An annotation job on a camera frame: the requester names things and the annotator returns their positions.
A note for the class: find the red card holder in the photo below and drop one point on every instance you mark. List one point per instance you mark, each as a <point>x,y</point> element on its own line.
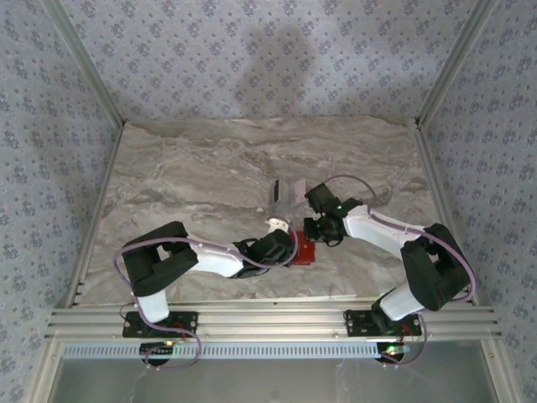
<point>304,254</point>

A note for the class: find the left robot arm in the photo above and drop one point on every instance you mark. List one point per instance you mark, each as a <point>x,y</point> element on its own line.
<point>218,262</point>

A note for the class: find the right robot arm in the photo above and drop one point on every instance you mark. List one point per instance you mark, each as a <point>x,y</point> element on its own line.
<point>369,226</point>

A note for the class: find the black card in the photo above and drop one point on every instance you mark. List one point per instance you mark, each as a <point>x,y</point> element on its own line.
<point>276,191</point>

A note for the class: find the black controller board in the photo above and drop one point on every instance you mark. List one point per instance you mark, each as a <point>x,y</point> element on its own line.
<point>157,349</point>
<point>392,352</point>

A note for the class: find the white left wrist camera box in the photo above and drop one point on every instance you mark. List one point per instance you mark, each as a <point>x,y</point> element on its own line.
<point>277,223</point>

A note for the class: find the aluminium front rail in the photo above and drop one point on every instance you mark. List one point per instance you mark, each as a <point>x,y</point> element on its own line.
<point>272,319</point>

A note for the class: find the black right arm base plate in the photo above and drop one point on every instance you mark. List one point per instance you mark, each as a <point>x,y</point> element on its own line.
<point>356,325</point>

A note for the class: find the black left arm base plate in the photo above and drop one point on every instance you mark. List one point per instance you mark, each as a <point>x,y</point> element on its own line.
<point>189,323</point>

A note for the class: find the aluminium side rail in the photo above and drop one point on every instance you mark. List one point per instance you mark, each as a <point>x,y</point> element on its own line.
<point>97,214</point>
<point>440,210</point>

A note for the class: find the aluminium frame post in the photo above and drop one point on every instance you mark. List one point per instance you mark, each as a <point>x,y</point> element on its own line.
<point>90,63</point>
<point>452,63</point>

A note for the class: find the aluminium frame leg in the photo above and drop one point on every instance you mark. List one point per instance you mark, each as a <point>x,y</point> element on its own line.
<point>44,373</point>
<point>499,373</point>

